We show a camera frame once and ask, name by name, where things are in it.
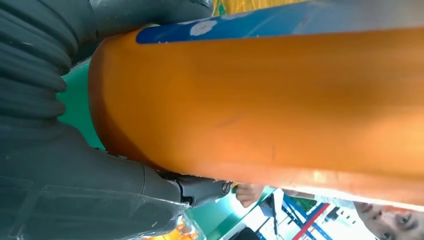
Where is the blue metal shelf rack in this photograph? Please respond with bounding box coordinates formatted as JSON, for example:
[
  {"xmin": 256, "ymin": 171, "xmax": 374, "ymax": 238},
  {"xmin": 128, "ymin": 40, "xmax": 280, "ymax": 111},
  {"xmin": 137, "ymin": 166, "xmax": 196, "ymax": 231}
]
[{"xmin": 256, "ymin": 193, "xmax": 335, "ymax": 240}]

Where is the yellow taped cardboard mat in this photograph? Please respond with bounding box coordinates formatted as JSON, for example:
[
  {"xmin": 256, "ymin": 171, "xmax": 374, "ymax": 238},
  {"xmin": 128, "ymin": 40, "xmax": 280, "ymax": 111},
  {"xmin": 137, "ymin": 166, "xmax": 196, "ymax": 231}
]
[{"xmin": 211, "ymin": 0, "xmax": 311, "ymax": 17}]

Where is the person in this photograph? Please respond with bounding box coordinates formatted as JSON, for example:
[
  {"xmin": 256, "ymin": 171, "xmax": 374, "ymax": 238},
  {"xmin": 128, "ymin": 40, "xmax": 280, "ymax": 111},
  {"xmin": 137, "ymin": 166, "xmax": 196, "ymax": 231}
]
[{"xmin": 235, "ymin": 183, "xmax": 424, "ymax": 240}]

